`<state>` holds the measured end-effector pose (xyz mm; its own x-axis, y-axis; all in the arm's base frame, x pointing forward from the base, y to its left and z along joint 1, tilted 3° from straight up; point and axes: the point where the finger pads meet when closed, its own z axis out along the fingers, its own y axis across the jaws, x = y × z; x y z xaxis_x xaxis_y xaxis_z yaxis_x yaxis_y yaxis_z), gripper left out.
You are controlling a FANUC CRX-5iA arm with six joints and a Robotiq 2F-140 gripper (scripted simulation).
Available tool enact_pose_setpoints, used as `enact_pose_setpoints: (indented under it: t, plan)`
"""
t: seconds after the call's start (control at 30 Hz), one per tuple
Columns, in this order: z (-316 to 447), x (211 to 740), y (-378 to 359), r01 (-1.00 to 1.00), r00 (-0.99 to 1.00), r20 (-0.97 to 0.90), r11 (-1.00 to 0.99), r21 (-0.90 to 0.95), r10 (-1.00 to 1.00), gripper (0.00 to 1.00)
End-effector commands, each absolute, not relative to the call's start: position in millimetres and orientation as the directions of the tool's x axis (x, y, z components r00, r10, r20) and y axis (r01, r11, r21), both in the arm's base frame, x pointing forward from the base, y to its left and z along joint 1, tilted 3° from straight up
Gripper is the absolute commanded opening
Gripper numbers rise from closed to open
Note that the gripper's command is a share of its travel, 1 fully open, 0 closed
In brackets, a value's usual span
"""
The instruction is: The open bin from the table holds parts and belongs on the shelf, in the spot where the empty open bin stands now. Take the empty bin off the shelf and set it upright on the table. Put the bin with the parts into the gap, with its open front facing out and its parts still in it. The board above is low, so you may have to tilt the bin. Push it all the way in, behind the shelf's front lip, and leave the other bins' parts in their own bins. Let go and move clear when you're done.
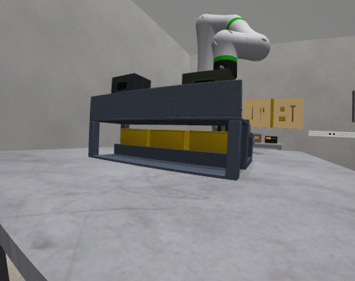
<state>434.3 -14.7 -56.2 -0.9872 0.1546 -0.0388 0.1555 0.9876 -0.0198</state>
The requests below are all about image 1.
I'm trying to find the dark blue-grey metal shelf rack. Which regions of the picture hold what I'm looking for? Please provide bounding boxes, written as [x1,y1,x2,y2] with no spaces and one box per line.
[88,80,256,180]

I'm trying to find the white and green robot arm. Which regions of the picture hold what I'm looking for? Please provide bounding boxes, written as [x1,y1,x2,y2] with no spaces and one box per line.
[196,14,270,78]

